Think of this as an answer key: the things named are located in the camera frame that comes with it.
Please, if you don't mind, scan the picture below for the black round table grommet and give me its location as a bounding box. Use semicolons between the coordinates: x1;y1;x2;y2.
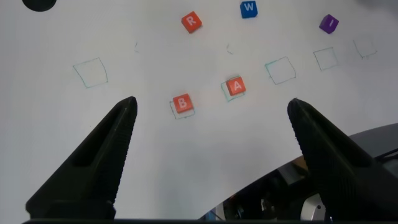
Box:
21;0;57;12

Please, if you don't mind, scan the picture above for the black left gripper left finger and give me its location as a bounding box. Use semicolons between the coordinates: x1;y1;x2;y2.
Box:
25;95;138;220

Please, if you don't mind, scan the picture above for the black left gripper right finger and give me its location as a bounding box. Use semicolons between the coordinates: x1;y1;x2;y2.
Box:
286;98;398;224

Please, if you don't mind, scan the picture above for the orange letter R block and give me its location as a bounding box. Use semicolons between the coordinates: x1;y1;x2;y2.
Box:
181;11;203;34

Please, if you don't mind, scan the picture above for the orange letter A block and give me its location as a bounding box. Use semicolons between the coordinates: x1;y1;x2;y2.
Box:
225;77;247;96

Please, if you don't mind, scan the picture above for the blue letter W block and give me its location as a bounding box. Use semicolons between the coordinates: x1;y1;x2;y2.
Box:
239;0;259;19

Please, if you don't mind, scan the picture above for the orange letter B block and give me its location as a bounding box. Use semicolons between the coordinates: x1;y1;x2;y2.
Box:
172;93;194;114

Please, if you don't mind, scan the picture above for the purple letter I block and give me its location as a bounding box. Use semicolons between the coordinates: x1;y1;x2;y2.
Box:
318;14;340;35

